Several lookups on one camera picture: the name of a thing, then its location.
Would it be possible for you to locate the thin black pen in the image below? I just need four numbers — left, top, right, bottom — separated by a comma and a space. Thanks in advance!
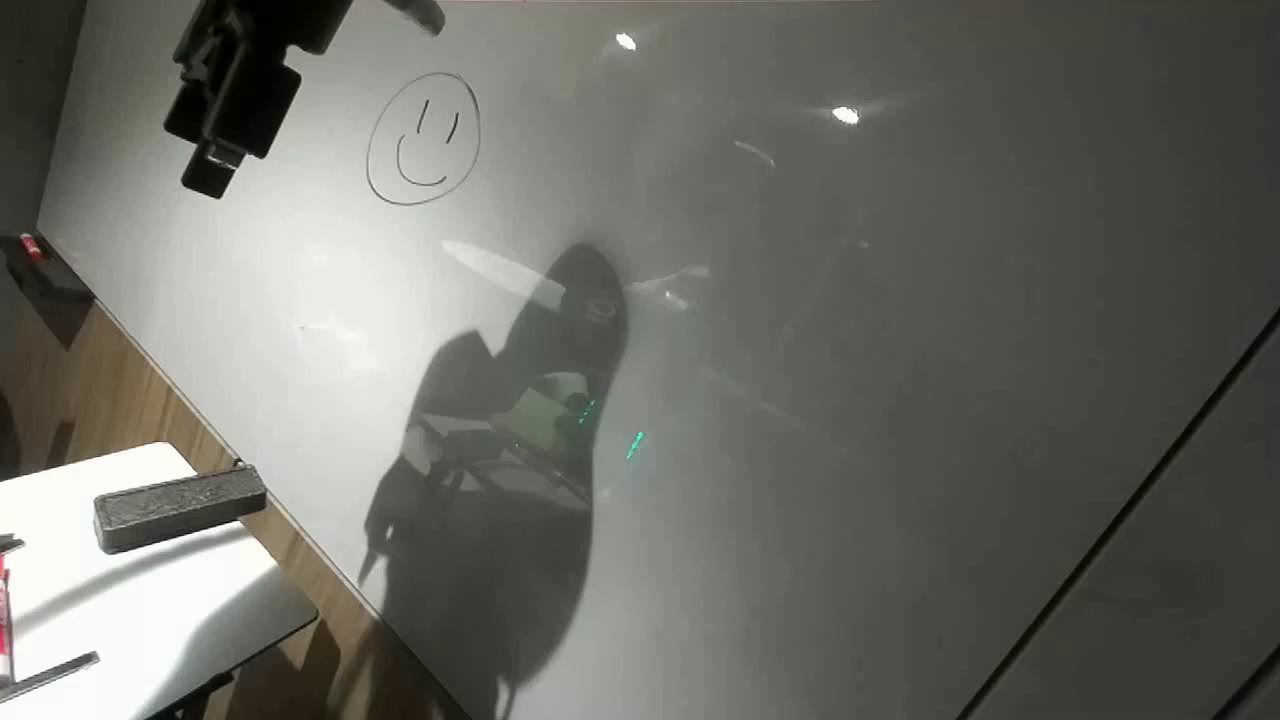
0, 649, 104, 705

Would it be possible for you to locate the black felt board duster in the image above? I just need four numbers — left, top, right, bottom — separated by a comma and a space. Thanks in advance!
94, 459, 273, 555

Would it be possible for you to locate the small white table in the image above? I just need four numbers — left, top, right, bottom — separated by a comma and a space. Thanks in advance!
0, 442, 322, 720

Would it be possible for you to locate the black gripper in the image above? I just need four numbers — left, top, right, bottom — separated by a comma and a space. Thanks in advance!
162, 0, 451, 204

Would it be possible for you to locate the black board ledge tray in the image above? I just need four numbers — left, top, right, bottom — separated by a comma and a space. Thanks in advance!
3, 236, 99, 354

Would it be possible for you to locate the red Expo marker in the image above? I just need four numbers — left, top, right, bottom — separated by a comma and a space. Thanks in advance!
0, 552, 22, 691

